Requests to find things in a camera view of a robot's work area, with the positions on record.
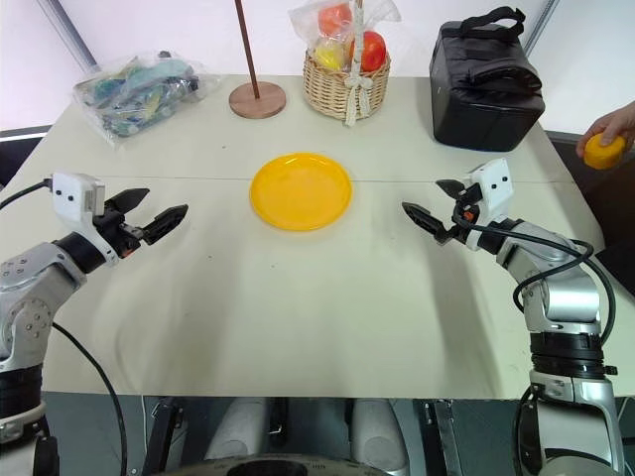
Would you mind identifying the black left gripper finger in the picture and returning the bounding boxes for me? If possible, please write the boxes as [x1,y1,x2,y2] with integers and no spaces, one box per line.
[142,203,191,246]
[103,187,152,217]

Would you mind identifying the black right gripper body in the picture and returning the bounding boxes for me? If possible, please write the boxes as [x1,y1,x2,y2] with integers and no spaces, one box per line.
[438,181,485,245]

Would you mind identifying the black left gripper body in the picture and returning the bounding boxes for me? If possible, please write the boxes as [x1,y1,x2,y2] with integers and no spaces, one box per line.
[91,207,149,259]

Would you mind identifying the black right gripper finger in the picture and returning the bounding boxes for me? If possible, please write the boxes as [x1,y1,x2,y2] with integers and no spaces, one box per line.
[401,200,458,245]
[435,178,468,200]

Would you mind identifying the yellow-orange toy fruit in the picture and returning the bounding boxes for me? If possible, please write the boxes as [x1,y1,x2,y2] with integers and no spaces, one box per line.
[582,131,628,172]

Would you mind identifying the yellow plastic plate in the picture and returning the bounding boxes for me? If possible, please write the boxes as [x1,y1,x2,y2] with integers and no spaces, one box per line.
[248,152,354,233]

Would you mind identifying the red apple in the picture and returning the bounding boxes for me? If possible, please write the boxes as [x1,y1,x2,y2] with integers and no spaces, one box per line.
[349,30,389,73]

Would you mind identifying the yellow toy fruit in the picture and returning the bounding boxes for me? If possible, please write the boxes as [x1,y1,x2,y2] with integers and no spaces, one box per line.
[314,39,349,70]

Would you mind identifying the orange toy fruit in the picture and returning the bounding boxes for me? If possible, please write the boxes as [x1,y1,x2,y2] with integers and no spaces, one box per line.
[317,3,354,37]

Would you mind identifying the clear plastic fruit bag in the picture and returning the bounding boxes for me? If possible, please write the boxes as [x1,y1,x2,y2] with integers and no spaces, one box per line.
[288,0,402,71]

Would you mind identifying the person's bare hand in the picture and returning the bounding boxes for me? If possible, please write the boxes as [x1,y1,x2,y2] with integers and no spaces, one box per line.
[574,100,635,160]

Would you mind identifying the black soft carry bag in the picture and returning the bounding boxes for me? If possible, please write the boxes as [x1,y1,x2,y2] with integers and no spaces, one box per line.
[428,5,548,154]

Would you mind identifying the clear bag of colourful items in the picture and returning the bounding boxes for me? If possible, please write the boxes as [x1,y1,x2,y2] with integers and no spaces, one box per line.
[71,49,222,151]

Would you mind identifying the woven wicker basket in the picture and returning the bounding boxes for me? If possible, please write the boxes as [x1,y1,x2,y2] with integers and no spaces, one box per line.
[302,0,393,128]

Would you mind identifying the wooden stand with round base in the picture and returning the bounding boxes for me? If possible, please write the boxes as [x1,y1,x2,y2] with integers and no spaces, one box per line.
[228,0,289,120]

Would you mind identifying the beige table cloth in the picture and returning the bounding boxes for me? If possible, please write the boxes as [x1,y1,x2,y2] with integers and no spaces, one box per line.
[0,73,607,401]

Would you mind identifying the light grey rounded shell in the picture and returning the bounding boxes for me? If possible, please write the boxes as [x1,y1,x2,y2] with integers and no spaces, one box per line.
[204,398,270,462]
[346,398,414,470]

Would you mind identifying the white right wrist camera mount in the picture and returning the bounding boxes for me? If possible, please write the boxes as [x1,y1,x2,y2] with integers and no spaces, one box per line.
[464,158,513,249]

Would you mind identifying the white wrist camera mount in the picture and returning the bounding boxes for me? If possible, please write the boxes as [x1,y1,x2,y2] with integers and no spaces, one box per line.
[51,172,121,264]
[464,158,513,249]

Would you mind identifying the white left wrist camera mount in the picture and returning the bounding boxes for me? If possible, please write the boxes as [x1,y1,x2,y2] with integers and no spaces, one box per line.
[51,172,121,264]

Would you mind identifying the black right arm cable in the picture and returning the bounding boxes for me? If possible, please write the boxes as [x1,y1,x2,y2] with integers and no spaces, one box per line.
[454,211,618,371]

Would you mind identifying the grey metal post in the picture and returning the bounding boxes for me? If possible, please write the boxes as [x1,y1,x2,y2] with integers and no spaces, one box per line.
[38,0,99,71]
[524,0,560,54]

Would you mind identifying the black table frame strut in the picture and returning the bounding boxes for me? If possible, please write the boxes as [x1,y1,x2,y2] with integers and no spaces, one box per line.
[142,396,187,476]
[420,399,465,476]

